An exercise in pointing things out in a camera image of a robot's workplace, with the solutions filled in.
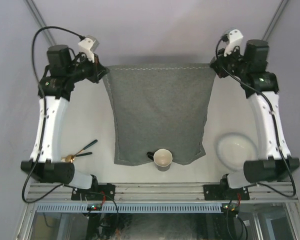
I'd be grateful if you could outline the grey cloth napkin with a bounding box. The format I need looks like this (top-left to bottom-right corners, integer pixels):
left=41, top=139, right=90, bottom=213
left=103, top=63, right=216, bottom=166

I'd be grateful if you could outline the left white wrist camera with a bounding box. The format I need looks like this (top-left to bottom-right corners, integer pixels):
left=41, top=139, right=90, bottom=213
left=78, top=35, right=100, bottom=63

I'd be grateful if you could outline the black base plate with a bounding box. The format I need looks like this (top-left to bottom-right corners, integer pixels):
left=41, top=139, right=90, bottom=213
left=71, top=183, right=116, bottom=201
left=203, top=184, right=250, bottom=201

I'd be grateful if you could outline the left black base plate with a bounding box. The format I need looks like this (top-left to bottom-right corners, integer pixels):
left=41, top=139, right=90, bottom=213
left=71, top=183, right=116, bottom=201

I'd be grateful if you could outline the gold spoon green handle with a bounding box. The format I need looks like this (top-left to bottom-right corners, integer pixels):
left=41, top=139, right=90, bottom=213
left=66, top=139, right=98, bottom=163

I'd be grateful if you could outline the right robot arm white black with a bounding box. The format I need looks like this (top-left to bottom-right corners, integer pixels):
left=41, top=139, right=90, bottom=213
left=210, top=39, right=300, bottom=200

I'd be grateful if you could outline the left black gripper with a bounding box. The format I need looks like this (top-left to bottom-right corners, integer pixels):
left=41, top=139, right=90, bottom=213
left=65, top=51, right=108, bottom=84

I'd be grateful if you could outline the gold fork green handle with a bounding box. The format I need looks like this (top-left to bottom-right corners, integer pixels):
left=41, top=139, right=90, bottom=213
left=61, top=152, right=93, bottom=162

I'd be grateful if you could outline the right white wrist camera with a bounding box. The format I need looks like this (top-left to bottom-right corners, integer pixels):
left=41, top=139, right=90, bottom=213
left=223, top=28, right=244, bottom=57

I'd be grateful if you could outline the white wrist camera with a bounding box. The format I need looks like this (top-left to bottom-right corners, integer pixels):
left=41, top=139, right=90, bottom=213
left=78, top=35, right=100, bottom=63
left=223, top=28, right=244, bottom=57

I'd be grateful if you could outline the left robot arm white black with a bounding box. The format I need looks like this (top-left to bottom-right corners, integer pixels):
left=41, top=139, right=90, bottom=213
left=20, top=34, right=109, bottom=200

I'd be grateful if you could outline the blue slotted cable duct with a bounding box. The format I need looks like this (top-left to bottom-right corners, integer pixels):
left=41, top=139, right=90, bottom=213
left=36, top=202, right=222, bottom=214

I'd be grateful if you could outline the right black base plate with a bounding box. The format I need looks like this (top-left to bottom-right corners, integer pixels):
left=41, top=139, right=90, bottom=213
left=203, top=184, right=250, bottom=201

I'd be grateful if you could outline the white bowl plate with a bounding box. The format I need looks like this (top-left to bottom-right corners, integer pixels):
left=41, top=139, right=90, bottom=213
left=214, top=132, right=258, bottom=171

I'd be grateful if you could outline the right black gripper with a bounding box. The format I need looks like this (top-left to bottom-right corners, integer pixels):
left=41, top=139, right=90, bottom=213
left=212, top=44, right=251, bottom=79

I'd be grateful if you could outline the aluminium front rail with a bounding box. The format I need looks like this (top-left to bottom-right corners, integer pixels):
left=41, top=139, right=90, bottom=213
left=26, top=181, right=299, bottom=202

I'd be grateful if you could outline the dark mug cream inside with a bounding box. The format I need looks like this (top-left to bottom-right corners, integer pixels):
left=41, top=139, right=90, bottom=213
left=146, top=148, right=173, bottom=172

